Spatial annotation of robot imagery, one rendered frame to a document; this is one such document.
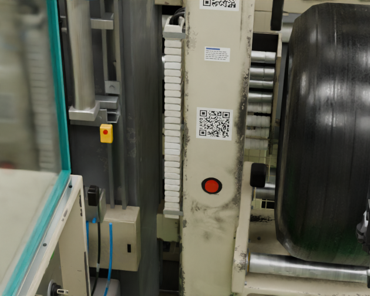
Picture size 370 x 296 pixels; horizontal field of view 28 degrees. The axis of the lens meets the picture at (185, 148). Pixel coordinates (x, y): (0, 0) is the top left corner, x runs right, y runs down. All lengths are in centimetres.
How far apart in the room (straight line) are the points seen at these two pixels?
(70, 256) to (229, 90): 46
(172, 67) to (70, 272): 45
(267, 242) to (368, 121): 62
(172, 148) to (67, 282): 37
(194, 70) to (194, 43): 6
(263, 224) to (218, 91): 55
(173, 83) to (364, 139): 41
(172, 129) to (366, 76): 43
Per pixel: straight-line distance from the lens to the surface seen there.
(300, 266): 166
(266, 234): 191
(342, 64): 140
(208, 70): 148
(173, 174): 163
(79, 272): 143
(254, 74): 192
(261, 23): 206
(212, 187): 162
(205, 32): 145
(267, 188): 188
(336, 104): 137
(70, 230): 137
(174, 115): 155
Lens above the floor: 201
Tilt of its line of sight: 33 degrees down
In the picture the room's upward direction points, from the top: 1 degrees clockwise
